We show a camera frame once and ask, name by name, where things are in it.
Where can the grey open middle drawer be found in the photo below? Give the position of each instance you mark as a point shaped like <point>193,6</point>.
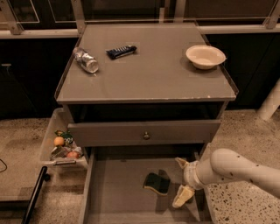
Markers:
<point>114,189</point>

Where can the white paper bowl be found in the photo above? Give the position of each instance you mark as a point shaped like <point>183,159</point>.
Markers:
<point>205,56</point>

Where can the red apple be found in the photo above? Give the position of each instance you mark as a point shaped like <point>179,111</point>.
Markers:
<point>73,154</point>

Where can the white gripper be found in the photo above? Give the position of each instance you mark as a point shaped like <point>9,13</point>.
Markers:
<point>190,174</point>

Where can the grey drawer cabinet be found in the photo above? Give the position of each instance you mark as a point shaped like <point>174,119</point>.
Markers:
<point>155,83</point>

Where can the white railing frame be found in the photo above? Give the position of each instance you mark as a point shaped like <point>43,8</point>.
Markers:
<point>71,17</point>

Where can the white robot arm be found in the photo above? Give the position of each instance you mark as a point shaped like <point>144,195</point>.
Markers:
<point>220,167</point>

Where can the grey top drawer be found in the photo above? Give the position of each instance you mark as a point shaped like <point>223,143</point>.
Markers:
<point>88,134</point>

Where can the clear plastic storage bin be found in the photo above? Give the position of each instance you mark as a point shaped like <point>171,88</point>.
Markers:
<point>58,122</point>

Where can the black bar foreground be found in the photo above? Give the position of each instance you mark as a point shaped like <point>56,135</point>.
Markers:
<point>42,177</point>

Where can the round metal drawer knob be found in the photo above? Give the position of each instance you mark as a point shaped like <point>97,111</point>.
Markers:
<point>146,136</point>

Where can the green snack bag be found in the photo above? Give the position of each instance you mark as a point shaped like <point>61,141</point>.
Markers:
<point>66,135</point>

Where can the silver snack packet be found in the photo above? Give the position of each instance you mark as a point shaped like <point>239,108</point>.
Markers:
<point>58,152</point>

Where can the dark blue snack bar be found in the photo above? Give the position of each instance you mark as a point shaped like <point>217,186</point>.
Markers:
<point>121,51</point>

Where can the orange fruit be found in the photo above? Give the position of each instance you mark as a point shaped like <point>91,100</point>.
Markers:
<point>59,141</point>

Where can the green yellow sponge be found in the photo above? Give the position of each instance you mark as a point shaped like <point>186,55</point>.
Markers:
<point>157,184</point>

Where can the crushed clear plastic bottle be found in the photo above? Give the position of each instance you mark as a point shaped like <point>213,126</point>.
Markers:
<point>85,60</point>

